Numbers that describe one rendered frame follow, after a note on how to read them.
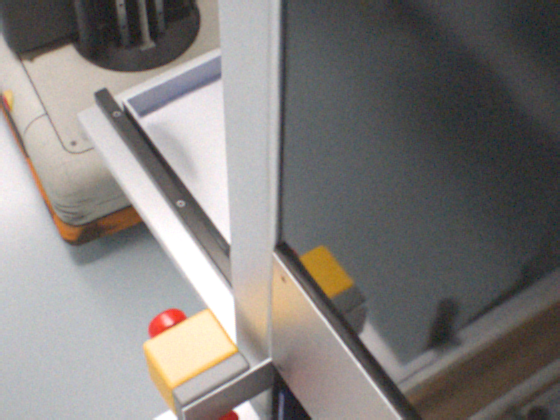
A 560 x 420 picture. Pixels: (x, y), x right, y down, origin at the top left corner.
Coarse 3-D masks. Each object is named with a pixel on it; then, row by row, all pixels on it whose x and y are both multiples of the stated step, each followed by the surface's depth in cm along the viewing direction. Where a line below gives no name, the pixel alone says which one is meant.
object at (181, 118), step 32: (128, 96) 122; (160, 96) 125; (192, 96) 127; (160, 128) 124; (192, 128) 124; (160, 160) 119; (192, 160) 121; (224, 160) 121; (192, 192) 114; (224, 192) 119; (224, 224) 116
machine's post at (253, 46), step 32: (224, 0) 61; (256, 0) 57; (224, 32) 64; (256, 32) 59; (224, 64) 66; (256, 64) 61; (224, 96) 69; (256, 96) 64; (224, 128) 72; (256, 128) 67; (256, 160) 70; (256, 192) 73; (256, 224) 76; (256, 256) 80; (256, 288) 84; (256, 320) 89; (256, 352) 95
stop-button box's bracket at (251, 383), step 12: (252, 372) 91; (264, 372) 92; (228, 384) 90; (240, 384) 91; (252, 384) 93; (264, 384) 94; (204, 396) 89; (216, 396) 90; (228, 396) 92; (240, 396) 93; (252, 396) 95; (192, 408) 89; (204, 408) 90; (216, 408) 92; (228, 408) 94
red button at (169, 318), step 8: (168, 312) 95; (176, 312) 95; (152, 320) 95; (160, 320) 94; (168, 320) 94; (176, 320) 94; (184, 320) 95; (152, 328) 95; (160, 328) 94; (168, 328) 94; (152, 336) 95
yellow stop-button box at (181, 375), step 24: (168, 336) 92; (192, 336) 92; (216, 336) 92; (168, 360) 90; (192, 360) 90; (216, 360) 90; (240, 360) 90; (168, 384) 89; (192, 384) 89; (216, 384) 89
